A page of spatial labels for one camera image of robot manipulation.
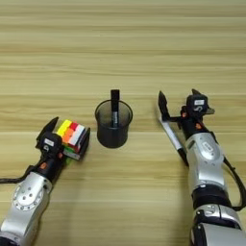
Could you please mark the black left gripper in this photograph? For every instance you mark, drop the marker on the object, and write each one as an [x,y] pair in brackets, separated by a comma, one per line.
[49,166]

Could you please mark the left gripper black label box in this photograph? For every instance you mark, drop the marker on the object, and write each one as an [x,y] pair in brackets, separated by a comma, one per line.
[50,143]

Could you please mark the white marker black cap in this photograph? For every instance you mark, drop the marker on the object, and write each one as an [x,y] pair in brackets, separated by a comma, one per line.
[171,136]

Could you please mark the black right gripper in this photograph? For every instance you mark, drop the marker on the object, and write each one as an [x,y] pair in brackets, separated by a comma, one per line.
[193,123]

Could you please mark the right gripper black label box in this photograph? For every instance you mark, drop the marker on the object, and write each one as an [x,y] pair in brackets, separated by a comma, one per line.
[197,103]

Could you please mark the black mesh pen cup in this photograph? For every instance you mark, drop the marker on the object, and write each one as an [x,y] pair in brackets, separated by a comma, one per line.
[113,137]

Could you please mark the black marker pen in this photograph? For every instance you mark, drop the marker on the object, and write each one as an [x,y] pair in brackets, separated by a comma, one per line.
[115,102]

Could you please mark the green rectangular block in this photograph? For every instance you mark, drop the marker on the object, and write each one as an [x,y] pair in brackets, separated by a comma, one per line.
[68,160]

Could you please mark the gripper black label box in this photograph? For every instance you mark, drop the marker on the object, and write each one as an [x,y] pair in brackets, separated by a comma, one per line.
[197,103]
[50,143]

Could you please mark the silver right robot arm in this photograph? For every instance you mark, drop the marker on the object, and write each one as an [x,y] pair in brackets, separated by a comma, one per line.
[205,153]

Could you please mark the multicolour puzzle cube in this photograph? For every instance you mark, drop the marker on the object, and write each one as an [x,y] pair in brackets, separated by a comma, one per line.
[70,131]

